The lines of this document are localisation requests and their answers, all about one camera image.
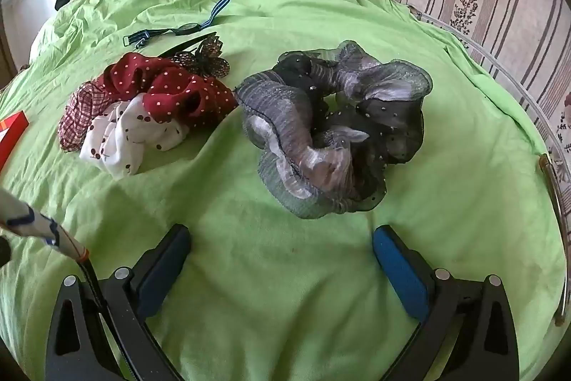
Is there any thin black headband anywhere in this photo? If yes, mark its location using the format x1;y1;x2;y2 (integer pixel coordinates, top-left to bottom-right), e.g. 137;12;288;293
154;32;218;58

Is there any brown butterfly hair clip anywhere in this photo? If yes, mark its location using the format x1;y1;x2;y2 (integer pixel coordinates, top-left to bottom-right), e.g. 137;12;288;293
172;36;232;78

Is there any red dotted scrunchie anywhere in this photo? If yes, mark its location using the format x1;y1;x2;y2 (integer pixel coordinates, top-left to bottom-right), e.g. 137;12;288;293
96;53;238;127

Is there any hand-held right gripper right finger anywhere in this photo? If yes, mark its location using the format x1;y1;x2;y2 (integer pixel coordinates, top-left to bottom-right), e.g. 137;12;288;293
372;225;520;381

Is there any white cherry print scrunchie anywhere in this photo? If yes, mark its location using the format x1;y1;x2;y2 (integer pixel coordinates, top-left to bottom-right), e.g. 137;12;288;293
79;93;190;180

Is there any red box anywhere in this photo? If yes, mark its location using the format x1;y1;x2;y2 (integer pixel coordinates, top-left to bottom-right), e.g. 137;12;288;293
0;111;30;174

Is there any striped floral sofa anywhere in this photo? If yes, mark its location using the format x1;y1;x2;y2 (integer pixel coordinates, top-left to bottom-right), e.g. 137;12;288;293
381;0;571;203

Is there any black cable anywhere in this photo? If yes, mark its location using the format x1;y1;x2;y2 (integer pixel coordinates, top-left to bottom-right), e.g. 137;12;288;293
80;256;135;381

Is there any grey black organza scrunchie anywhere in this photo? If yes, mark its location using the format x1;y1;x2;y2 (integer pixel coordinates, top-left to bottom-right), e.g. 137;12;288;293
234;41;434;220

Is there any white printed cable sleeve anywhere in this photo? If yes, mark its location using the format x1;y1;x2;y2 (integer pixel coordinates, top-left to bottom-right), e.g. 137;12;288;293
0;187;90;262

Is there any red plaid scrunchie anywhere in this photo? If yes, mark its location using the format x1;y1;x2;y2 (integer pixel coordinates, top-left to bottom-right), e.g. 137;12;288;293
58;84;112;153

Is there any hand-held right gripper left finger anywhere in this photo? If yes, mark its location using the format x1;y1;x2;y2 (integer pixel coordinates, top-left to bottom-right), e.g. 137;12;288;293
45;224;192;381

